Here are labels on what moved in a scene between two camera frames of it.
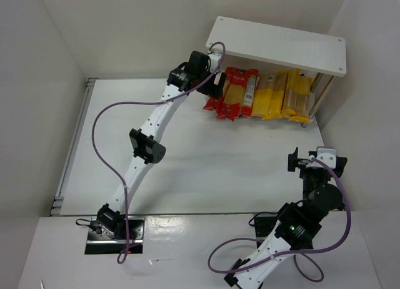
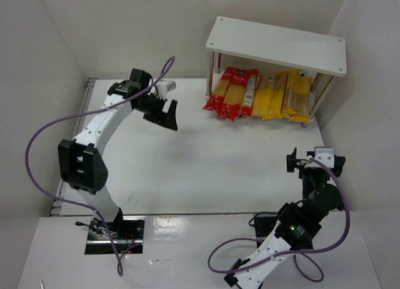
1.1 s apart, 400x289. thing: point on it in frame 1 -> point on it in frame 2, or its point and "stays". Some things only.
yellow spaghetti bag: x=277 y=96 stays
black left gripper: x=215 y=85 -> x=153 y=106
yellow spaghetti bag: x=263 y=97 stays
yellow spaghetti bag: x=302 y=113 stays
